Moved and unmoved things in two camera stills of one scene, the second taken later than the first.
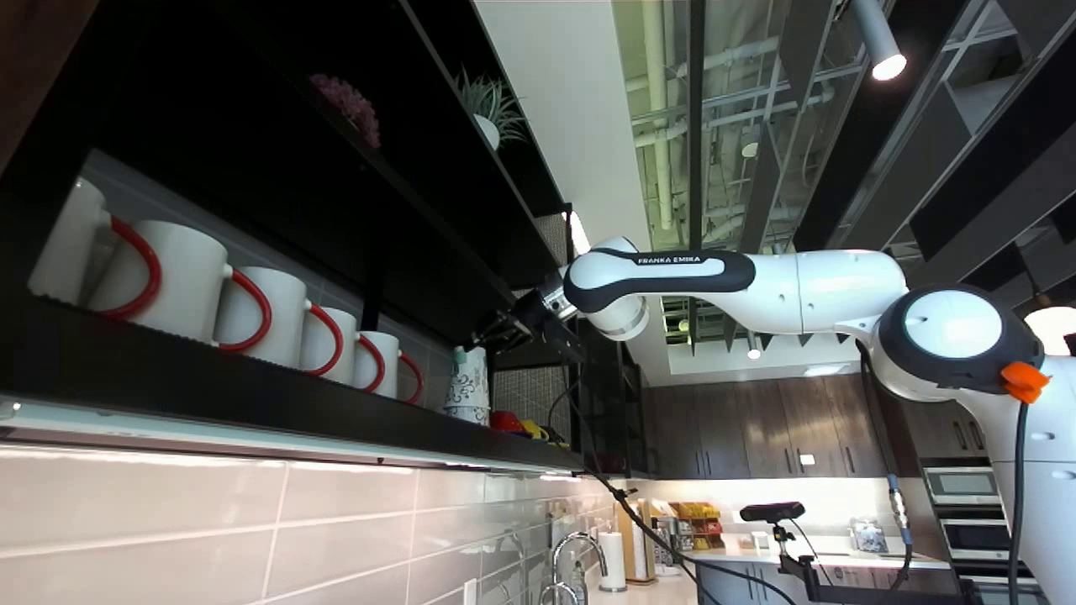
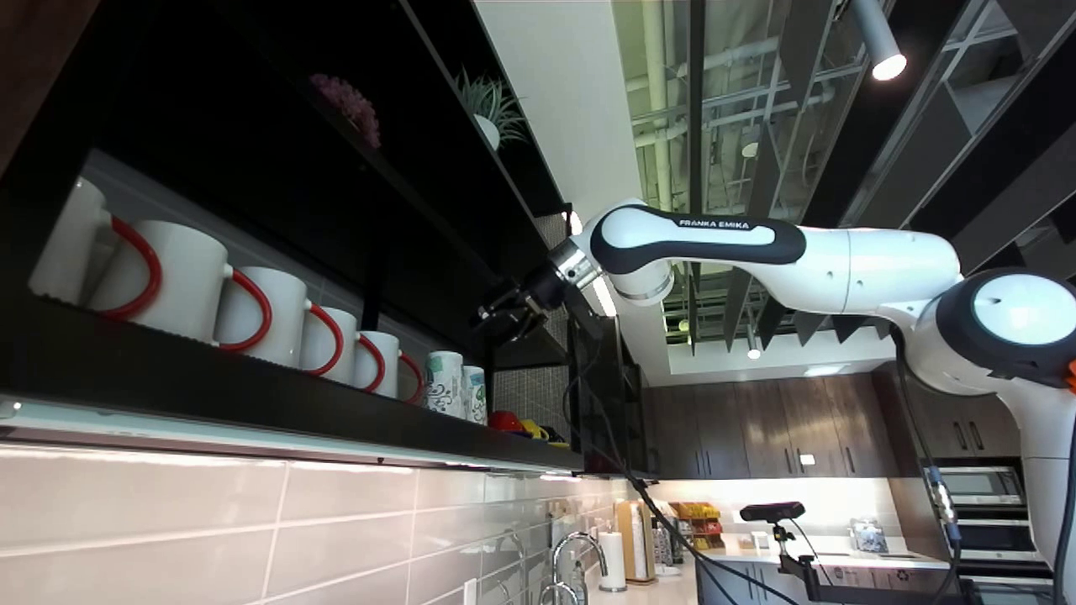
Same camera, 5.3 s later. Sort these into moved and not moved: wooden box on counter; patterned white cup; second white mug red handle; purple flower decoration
Moved: patterned white cup
Not moved: wooden box on counter; second white mug red handle; purple flower decoration
